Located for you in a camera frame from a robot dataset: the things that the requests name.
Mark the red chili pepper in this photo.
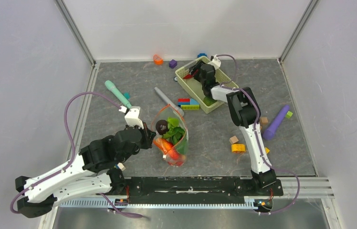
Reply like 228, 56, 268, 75
183, 70, 198, 80

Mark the red orange pepper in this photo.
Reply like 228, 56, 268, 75
153, 137, 174, 155

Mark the dark purple plum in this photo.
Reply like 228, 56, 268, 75
156, 120, 169, 135

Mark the light green starfruit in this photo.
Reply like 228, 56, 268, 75
167, 117, 180, 129

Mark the clear zip bag orange zipper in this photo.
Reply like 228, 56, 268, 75
151, 105, 189, 167

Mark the red strawberry bunch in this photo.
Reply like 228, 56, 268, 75
163, 149, 187, 167

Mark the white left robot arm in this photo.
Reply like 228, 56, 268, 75
10, 126, 156, 218

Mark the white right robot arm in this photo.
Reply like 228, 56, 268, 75
189, 60, 277, 195

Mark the pale green perforated basket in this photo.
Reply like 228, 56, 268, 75
175, 57, 239, 114

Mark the small striped wooden block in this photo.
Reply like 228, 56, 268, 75
115, 163, 126, 171

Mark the blue small brick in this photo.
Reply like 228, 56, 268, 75
197, 53, 208, 58

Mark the dark green round fruit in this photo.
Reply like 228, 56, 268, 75
203, 97, 217, 106

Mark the purple small brick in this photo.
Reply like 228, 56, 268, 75
168, 59, 178, 69

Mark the multicolour brick block stack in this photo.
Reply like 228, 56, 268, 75
178, 98, 200, 110

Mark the grey toy microphone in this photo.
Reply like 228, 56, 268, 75
154, 87, 185, 116

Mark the orange semicircle block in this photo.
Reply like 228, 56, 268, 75
153, 54, 164, 65

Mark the teal small block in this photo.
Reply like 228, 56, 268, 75
123, 93, 130, 100

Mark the mint green toy pen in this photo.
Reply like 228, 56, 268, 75
105, 80, 132, 109

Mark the wooden cube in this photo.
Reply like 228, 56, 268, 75
229, 135, 239, 145
260, 117, 269, 125

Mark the yellow arch block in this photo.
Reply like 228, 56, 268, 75
231, 144, 247, 154

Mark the purple cylinder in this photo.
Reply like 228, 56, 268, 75
262, 105, 290, 140

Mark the green cube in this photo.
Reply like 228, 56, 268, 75
285, 111, 293, 119

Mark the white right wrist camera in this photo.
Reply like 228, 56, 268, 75
208, 55, 221, 70

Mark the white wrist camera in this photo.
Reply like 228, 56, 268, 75
118, 106, 144, 129
208, 55, 221, 70

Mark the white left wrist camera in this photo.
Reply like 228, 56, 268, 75
118, 106, 144, 129

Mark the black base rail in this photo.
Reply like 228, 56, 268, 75
95, 176, 284, 205

